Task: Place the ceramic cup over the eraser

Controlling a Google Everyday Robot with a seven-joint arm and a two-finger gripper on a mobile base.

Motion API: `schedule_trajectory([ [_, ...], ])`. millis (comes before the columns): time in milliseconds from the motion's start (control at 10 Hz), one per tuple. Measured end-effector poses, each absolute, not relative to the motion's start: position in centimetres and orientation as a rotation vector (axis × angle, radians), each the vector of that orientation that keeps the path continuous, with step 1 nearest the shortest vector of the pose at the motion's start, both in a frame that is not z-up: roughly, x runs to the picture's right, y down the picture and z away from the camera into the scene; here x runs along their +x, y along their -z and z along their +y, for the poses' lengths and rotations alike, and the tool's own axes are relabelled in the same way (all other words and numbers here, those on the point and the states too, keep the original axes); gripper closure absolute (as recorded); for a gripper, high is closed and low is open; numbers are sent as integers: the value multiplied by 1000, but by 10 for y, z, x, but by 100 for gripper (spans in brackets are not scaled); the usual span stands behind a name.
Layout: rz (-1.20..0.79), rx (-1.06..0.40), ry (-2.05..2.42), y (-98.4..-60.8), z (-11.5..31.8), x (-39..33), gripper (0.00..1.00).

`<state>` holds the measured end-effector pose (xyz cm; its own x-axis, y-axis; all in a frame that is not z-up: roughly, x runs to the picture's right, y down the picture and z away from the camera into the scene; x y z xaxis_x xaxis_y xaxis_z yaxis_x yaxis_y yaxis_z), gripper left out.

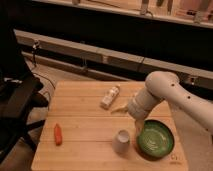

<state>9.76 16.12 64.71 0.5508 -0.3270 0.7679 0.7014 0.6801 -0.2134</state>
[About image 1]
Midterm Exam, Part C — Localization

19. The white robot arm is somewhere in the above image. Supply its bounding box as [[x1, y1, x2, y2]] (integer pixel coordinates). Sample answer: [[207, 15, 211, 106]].
[[127, 71, 213, 135]]

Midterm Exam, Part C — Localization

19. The white ceramic cup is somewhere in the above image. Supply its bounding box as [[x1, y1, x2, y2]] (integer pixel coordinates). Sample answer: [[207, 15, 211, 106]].
[[112, 130, 130, 154]]

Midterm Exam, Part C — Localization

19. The green bowl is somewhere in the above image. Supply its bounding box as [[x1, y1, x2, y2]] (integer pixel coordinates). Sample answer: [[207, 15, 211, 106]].
[[137, 119, 175, 158]]

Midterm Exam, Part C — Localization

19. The orange carrot toy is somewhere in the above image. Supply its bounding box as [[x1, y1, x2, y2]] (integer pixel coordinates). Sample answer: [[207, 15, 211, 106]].
[[54, 124, 62, 146]]

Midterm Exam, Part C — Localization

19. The black chair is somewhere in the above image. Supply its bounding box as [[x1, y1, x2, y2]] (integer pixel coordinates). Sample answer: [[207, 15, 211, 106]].
[[0, 26, 48, 164]]

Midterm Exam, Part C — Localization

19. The grey metal rail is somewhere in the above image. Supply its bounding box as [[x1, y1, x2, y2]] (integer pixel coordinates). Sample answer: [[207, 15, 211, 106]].
[[15, 30, 213, 90]]

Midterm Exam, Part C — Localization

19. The black floor cable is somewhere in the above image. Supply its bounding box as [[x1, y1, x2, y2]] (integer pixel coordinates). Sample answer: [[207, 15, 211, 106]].
[[30, 49, 56, 111]]

